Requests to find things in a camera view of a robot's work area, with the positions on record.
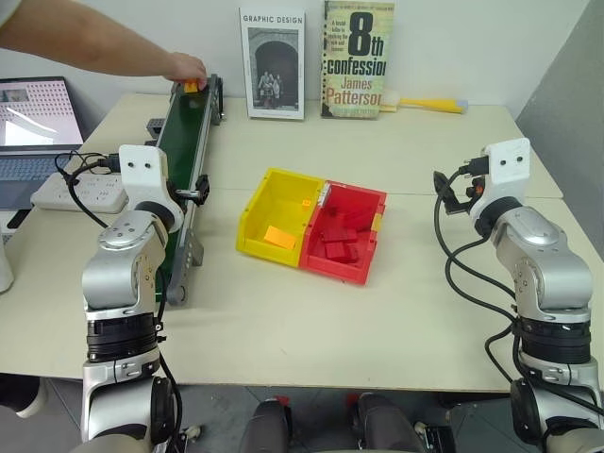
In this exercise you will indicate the open laptop computer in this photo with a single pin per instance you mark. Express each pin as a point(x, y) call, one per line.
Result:
point(33, 113)

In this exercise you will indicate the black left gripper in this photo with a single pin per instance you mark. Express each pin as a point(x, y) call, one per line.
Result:
point(186, 192)

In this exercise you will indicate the dark grey rounded shape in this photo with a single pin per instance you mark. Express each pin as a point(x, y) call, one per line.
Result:
point(264, 429)
point(384, 424)

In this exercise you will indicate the Graphic Design book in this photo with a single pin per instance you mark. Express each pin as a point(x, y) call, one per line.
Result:
point(272, 61)

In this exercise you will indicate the flat orange block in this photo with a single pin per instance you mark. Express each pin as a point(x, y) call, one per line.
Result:
point(279, 237)

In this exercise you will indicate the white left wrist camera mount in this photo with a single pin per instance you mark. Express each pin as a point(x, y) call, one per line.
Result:
point(139, 175)

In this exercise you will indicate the white power strip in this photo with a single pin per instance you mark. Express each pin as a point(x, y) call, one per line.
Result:
point(94, 189)

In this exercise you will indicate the yellow brush white sponge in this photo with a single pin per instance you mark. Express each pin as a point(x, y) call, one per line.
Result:
point(424, 104)

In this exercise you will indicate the grey partition panel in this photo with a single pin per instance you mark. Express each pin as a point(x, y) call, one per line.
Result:
point(566, 118)

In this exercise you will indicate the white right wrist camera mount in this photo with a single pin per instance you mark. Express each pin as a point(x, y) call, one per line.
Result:
point(507, 174)

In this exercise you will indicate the green conveyor belt grey frame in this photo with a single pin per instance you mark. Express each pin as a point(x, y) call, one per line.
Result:
point(186, 137)

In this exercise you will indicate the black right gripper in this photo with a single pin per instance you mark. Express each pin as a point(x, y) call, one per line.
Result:
point(473, 188)

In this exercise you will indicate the person's bare hand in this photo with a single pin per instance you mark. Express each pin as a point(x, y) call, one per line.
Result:
point(186, 66)

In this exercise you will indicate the red plastic bin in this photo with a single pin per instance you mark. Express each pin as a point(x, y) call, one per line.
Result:
point(330, 271)

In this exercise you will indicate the yellow plastic bin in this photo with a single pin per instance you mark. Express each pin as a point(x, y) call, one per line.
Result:
point(278, 207)

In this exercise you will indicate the orange yellow block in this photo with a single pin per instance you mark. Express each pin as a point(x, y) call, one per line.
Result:
point(191, 87)

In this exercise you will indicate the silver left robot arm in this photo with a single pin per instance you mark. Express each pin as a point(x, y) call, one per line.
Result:
point(118, 273)

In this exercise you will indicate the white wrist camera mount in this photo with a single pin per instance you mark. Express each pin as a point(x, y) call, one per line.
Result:
point(507, 174)
point(139, 175)

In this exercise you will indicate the red block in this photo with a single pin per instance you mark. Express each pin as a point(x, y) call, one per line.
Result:
point(340, 251)
point(337, 234)

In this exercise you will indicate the person's bare forearm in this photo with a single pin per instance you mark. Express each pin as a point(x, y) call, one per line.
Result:
point(94, 56)

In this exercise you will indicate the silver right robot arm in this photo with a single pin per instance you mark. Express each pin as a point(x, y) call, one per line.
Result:
point(542, 264)

